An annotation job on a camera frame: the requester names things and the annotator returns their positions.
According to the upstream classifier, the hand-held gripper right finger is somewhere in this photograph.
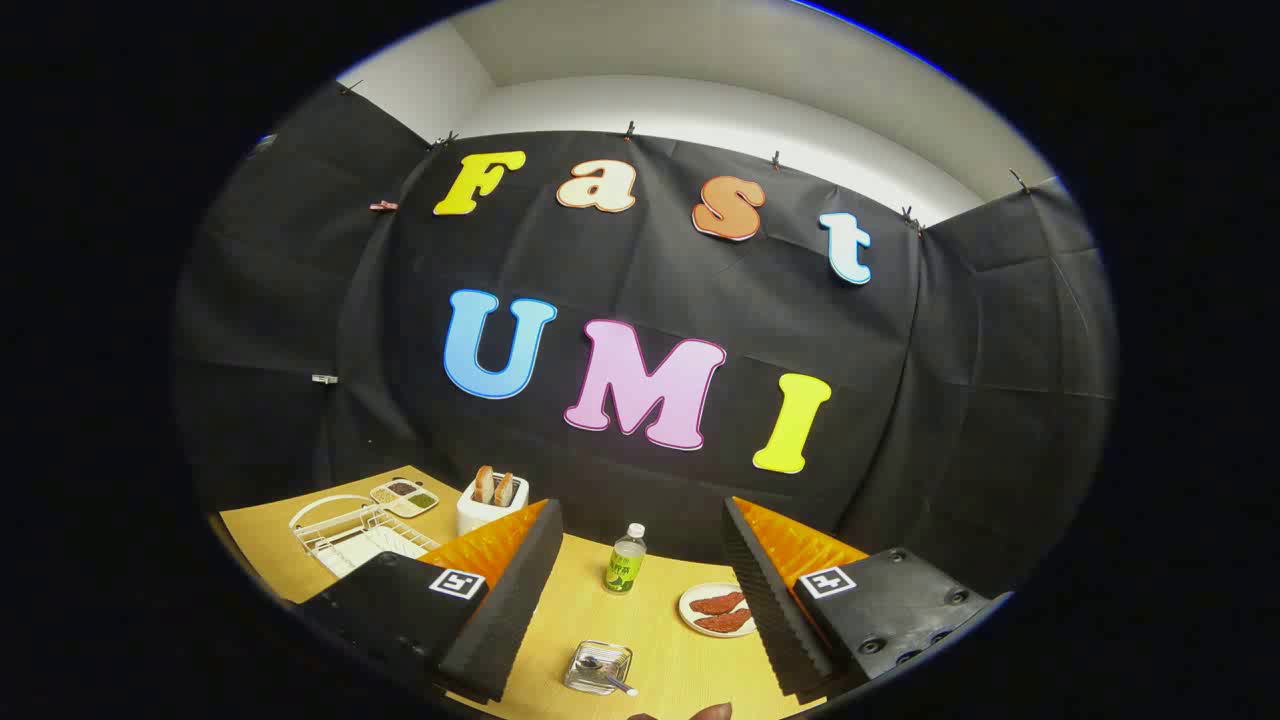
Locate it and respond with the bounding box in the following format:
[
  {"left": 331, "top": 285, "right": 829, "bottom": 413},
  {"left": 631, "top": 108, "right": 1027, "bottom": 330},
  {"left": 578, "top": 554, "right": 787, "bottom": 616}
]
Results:
[{"left": 722, "top": 497, "right": 1001, "bottom": 701}]

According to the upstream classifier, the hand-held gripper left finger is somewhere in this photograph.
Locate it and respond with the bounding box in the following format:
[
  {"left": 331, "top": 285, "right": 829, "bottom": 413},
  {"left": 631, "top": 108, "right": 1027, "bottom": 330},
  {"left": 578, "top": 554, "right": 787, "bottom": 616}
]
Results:
[{"left": 290, "top": 498, "right": 564, "bottom": 704}]

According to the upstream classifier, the metal wire basket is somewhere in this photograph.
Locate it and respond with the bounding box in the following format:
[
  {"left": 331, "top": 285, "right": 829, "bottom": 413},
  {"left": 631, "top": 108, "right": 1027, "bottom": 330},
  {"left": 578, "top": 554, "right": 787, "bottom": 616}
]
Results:
[{"left": 563, "top": 640, "right": 634, "bottom": 697}]

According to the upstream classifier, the checkered handle metal spoon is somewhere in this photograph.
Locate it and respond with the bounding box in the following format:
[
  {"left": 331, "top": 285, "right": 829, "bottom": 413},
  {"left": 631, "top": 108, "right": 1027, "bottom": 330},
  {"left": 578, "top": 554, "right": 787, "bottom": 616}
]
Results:
[{"left": 580, "top": 655, "right": 639, "bottom": 697}]

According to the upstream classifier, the white wire dish rack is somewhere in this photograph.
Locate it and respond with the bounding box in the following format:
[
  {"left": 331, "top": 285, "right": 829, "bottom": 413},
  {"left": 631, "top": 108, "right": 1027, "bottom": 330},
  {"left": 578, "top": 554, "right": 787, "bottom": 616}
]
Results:
[{"left": 288, "top": 494, "right": 441, "bottom": 579}]

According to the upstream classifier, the small white plate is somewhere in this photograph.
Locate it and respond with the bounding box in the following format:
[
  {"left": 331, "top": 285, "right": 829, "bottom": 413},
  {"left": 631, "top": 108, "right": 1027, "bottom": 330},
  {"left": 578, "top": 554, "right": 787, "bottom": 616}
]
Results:
[{"left": 678, "top": 583, "right": 758, "bottom": 639}]

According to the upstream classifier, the white toaster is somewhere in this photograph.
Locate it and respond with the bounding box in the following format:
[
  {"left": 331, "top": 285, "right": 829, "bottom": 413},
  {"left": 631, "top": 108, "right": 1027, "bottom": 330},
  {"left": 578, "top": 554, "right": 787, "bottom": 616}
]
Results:
[{"left": 456, "top": 472, "right": 531, "bottom": 538}]

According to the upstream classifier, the green label drink bottle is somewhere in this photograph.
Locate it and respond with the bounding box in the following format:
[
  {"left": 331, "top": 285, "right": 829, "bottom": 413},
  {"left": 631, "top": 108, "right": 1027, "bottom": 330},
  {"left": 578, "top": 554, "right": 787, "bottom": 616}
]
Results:
[{"left": 603, "top": 522, "right": 648, "bottom": 596}]

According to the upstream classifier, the divided grain tray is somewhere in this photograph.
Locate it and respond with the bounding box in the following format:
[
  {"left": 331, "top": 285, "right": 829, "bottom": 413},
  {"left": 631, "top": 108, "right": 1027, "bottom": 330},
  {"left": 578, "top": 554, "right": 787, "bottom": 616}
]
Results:
[{"left": 369, "top": 478, "right": 440, "bottom": 519}]

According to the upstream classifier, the black backdrop cloth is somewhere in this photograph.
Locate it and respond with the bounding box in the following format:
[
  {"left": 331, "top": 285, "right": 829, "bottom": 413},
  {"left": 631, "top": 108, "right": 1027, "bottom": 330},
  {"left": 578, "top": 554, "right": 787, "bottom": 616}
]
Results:
[{"left": 172, "top": 85, "right": 1119, "bottom": 601}]

